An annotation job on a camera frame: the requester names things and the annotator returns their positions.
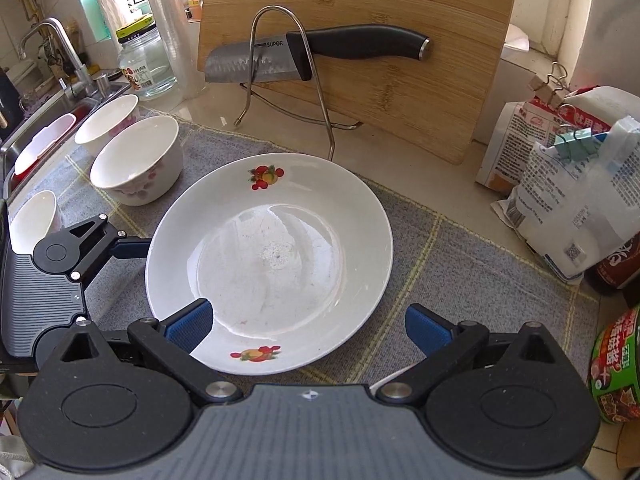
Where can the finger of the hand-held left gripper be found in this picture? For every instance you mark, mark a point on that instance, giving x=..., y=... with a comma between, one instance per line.
x=132, y=248

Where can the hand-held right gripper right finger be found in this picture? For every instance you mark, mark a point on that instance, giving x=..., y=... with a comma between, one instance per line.
x=425, y=327

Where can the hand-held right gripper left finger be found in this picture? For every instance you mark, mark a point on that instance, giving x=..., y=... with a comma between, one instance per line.
x=192, y=322

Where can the plain white bowl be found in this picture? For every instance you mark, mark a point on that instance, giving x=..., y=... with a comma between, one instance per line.
x=35, y=220

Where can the white bowl pink floral print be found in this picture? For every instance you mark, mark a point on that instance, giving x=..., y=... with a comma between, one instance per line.
x=136, y=160
x=106, y=120

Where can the white plate fruit print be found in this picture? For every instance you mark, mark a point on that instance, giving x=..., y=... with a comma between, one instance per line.
x=270, y=270

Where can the grey checked dish towel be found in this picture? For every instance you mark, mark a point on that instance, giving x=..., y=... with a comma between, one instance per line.
x=450, y=270

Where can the white colander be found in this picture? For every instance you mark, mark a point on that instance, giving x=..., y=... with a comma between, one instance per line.
x=42, y=142

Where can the stainless steel sink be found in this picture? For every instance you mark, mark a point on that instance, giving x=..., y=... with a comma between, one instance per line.
x=15, y=135

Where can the metal sink knob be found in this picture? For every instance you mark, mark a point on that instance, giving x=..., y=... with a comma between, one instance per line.
x=103, y=84

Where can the glass jar yellow lid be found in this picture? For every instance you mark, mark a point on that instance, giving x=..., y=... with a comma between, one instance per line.
x=147, y=67

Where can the white printed bag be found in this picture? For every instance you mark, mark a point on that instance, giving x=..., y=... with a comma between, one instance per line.
x=565, y=210

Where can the black air fryer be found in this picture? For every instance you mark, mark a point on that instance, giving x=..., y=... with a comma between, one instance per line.
x=9, y=100

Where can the green sauce tub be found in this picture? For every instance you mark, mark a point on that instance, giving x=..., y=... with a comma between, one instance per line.
x=617, y=370

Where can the metal faucet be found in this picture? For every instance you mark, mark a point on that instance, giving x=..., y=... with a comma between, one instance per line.
x=75, y=55

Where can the dark soy sauce bottle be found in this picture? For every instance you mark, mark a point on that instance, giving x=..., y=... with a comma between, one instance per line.
x=620, y=267

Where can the stack of clear plastic cups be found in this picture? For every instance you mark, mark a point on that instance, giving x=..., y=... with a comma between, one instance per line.
x=172, y=25

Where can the bamboo cutting board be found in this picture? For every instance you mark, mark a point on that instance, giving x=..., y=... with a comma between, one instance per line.
x=400, y=95

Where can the teal binder clip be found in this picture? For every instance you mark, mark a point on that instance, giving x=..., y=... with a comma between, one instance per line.
x=575, y=142

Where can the metal binder clips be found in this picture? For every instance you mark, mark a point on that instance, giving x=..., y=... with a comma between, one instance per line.
x=547, y=87

